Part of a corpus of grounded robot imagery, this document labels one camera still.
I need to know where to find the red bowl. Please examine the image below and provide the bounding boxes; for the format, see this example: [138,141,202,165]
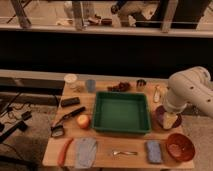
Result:
[165,133,195,162]

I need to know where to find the grey-blue folded cloth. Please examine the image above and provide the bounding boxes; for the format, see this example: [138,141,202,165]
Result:
[75,137,97,169]

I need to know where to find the black tripod stand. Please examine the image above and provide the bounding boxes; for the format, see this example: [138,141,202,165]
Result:
[0,93,32,144]

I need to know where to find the red apple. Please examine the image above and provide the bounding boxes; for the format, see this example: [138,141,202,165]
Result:
[77,114,90,129]

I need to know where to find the long red pepper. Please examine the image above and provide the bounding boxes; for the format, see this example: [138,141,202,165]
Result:
[57,138,73,167]

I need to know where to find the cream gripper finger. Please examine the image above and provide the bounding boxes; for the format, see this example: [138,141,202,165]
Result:
[163,112,177,129]

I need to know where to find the green plastic tray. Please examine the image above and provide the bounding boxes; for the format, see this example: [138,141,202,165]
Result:
[92,92,151,134]

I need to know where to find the black rectangular block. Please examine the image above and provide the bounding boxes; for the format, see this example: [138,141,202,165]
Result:
[61,97,80,107]

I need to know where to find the small dark metal cup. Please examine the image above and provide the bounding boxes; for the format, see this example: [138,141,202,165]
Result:
[136,79,146,91]

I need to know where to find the blue-grey plastic cup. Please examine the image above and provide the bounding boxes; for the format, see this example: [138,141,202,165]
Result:
[85,79,96,93]

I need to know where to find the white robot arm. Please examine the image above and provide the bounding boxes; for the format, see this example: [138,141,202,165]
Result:
[163,66,213,129]

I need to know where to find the bunch of dark grapes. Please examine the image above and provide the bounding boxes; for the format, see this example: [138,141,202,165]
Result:
[108,82,131,92]

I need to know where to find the blue sponge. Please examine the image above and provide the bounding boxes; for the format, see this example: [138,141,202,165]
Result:
[146,140,163,164]

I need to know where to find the person in background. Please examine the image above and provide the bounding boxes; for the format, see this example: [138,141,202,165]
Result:
[111,0,159,27]

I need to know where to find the white lidded cup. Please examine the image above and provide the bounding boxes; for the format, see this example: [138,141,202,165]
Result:
[64,74,77,89]

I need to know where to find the silver metal fork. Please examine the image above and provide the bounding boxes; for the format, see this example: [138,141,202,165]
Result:
[112,150,138,156]

